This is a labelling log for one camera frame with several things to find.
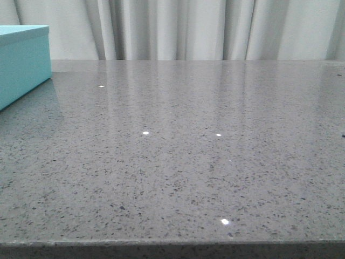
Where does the turquoise blue box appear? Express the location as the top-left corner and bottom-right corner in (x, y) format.
(1, 25), (52, 109)

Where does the grey-white curtain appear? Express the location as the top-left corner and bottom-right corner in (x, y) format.
(1, 1), (344, 60)

